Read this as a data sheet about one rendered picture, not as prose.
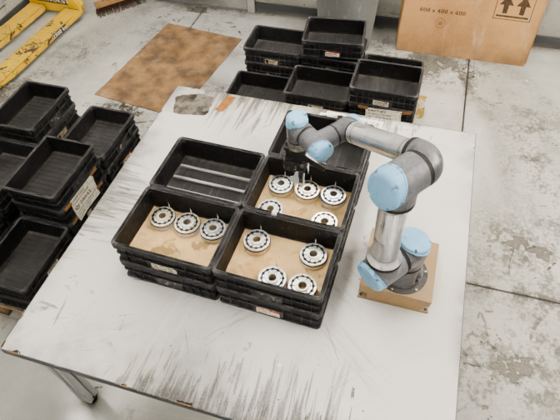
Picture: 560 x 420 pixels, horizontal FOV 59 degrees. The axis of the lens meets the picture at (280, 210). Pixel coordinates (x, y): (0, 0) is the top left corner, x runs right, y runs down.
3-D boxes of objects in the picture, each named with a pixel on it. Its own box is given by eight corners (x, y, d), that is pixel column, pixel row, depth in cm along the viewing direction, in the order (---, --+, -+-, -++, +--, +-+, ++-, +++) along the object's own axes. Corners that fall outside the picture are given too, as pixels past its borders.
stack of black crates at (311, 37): (364, 78, 366) (372, 20, 330) (356, 107, 346) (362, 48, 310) (308, 70, 375) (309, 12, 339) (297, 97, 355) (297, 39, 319)
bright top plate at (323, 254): (328, 245, 186) (328, 244, 186) (325, 268, 180) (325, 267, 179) (302, 242, 188) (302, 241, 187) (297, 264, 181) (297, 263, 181)
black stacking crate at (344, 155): (372, 145, 226) (375, 126, 217) (357, 192, 208) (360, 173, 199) (288, 129, 235) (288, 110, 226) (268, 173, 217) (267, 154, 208)
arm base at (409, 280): (421, 256, 189) (427, 242, 181) (422, 292, 181) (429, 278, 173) (381, 252, 191) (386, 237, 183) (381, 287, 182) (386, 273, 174)
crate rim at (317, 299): (342, 235, 183) (343, 231, 181) (322, 304, 165) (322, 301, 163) (241, 211, 192) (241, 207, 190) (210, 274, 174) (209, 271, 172)
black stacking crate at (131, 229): (242, 226, 199) (240, 207, 190) (213, 287, 181) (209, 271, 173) (154, 204, 208) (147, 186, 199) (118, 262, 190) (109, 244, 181)
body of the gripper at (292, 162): (289, 156, 192) (287, 135, 182) (311, 160, 190) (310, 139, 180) (283, 171, 188) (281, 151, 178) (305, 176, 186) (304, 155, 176)
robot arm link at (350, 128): (462, 137, 134) (347, 104, 172) (432, 155, 131) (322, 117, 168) (463, 174, 140) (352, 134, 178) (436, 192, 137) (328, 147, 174)
